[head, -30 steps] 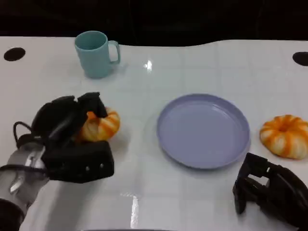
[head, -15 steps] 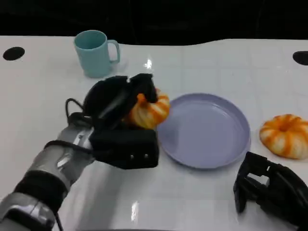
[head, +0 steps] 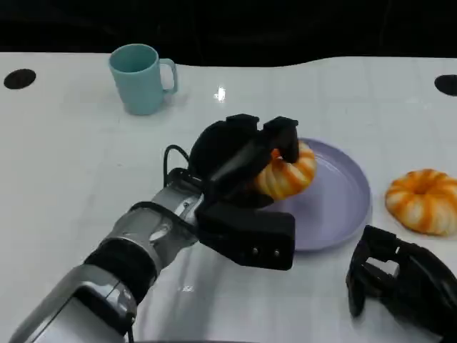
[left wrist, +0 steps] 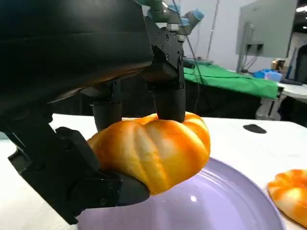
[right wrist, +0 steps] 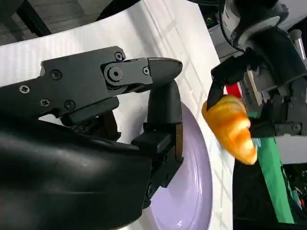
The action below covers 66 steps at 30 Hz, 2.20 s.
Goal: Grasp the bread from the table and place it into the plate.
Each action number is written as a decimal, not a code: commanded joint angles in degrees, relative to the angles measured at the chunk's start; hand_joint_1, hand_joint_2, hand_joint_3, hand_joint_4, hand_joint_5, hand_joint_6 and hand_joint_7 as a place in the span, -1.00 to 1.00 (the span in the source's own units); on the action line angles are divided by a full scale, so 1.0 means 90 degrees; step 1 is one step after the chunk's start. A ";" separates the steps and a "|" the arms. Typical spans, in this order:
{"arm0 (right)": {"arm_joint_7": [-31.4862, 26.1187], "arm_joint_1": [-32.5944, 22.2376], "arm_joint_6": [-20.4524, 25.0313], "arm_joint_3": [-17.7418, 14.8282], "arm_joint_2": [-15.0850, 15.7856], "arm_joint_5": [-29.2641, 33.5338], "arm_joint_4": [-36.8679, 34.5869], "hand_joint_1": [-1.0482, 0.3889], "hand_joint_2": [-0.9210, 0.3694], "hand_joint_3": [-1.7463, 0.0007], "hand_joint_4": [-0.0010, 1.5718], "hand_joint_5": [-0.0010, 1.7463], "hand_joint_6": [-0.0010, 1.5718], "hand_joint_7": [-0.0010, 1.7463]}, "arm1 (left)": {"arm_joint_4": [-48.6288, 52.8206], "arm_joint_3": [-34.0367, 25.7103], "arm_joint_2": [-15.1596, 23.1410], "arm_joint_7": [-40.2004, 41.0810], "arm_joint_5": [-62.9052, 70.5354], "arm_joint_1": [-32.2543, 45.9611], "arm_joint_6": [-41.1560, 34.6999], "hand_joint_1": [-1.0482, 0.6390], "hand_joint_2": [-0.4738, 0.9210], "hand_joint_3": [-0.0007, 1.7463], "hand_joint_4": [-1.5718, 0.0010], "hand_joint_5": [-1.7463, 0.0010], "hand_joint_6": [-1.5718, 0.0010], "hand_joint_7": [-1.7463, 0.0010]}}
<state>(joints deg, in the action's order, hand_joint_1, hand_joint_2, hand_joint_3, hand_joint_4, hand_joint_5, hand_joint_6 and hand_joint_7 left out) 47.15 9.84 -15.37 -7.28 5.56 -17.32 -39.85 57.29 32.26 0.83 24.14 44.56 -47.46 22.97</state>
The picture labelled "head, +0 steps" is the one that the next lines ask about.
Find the orange white toy bread roll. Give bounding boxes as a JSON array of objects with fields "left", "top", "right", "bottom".
[
  {"left": 253, "top": 141, "right": 318, "bottom": 200},
  {"left": 384, "top": 168, "right": 457, "bottom": 237}
]

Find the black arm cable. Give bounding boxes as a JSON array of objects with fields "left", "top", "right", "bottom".
[{"left": 163, "top": 144, "right": 192, "bottom": 187}]

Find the lilac plate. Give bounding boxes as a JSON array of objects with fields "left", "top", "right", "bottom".
[{"left": 263, "top": 138, "right": 373, "bottom": 252}]

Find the pale green mug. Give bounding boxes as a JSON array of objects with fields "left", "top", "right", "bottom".
[{"left": 108, "top": 43, "right": 179, "bottom": 116}]

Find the black table grommet hole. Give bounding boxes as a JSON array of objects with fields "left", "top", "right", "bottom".
[
  {"left": 3, "top": 69, "right": 37, "bottom": 90},
  {"left": 434, "top": 74, "right": 457, "bottom": 96}
]

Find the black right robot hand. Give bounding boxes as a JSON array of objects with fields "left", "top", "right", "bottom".
[{"left": 345, "top": 224, "right": 457, "bottom": 343}]

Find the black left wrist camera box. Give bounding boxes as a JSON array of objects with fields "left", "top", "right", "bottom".
[{"left": 195, "top": 199, "right": 297, "bottom": 272}]

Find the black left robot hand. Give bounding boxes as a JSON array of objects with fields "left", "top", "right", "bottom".
[{"left": 188, "top": 114, "right": 301, "bottom": 209}]

